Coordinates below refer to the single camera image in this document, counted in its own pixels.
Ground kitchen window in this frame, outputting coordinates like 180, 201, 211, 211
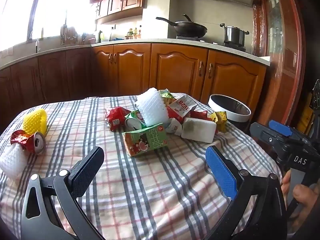
0, 0, 98, 51

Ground large white foam fruit net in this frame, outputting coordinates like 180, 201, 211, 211
135, 87, 169, 127

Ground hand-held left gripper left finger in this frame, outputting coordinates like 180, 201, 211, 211
21, 146, 105, 240

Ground steel cooking pot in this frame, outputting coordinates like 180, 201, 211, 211
220, 23, 250, 46

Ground white trash bin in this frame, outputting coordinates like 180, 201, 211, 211
208, 94, 251, 130

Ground white paper wrapper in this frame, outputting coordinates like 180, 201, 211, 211
164, 117, 184, 136

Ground yellow foam fruit net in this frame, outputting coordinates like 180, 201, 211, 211
22, 108, 48, 137

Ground red crumpled wrapper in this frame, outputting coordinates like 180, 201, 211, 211
191, 110, 209, 121

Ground red silver-lined snack packet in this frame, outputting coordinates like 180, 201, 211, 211
104, 106, 132, 132

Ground small white foam fruit net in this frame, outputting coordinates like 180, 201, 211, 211
0, 144, 28, 179

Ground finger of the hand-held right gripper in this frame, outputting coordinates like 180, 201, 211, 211
249, 122, 288, 153
269, 120, 310, 143

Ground wooden base cabinets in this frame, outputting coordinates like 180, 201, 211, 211
0, 42, 267, 120

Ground speckled kitchen countertop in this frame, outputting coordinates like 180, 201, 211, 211
0, 38, 271, 71

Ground white foam block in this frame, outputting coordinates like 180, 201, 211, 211
181, 117, 217, 143

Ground yellow red snack wrapper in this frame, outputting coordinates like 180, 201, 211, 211
209, 111, 227, 132

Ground wooden framed glass door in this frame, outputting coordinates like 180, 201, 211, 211
251, 0, 307, 128

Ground crushed red soda can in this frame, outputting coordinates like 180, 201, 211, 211
25, 131, 46, 155

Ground person's right hand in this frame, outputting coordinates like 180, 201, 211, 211
280, 169, 320, 223

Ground wooden wall cabinets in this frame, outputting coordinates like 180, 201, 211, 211
87, 0, 147, 22

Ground plaid tablecloth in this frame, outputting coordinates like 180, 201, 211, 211
0, 94, 283, 240

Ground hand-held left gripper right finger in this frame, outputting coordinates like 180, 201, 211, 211
205, 145, 288, 240

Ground green milk carton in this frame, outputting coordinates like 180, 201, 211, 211
122, 122, 168, 157

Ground black yellow object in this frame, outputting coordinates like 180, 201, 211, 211
300, 79, 320, 130

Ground black wok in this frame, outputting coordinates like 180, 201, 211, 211
156, 14, 208, 37

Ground red white milk carton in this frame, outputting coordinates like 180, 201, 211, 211
166, 94, 198, 124

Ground green can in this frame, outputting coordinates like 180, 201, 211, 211
124, 110, 147, 132

